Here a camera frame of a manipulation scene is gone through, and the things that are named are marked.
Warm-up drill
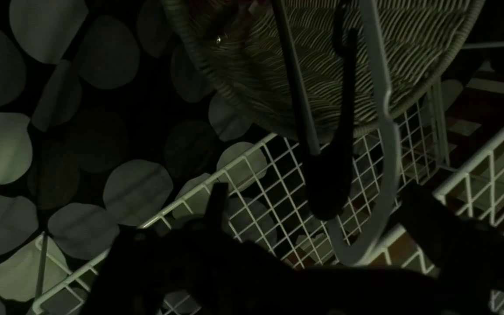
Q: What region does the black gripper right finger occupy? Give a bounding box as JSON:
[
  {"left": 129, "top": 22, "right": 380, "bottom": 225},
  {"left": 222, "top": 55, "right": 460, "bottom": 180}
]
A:
[{"left": 399, "top": 183, "right": 504, "bottom": 315}]

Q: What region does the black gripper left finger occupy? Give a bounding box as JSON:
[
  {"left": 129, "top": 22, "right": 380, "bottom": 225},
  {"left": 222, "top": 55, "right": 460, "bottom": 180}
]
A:
[{"left": 80, "top": 180, "right": 306, "bottom": 315}]

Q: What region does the grey clothes hanger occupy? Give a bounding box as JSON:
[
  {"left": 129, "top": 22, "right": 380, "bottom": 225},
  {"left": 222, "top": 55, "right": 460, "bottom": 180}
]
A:
[{"left": 320, "top": 0, "right": 404, "bottom": 267}]

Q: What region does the black grey dotted bedspread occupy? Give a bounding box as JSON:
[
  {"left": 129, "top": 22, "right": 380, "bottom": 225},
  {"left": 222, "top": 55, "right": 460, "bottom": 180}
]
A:
[{"left": 0, "top": 0, "right": 283, "bottom": 315}]

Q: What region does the woven wicker basket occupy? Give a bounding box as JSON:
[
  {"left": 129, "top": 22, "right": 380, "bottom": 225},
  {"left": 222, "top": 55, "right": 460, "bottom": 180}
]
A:
[{"left": 159, "top": 0, "right": 486, "bottom": 143}]

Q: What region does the white wire shelf rack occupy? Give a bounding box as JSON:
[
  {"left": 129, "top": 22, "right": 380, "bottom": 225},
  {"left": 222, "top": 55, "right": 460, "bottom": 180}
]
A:
[{"left": 30, "top": 38, "right": 504, "bottom": 315}]

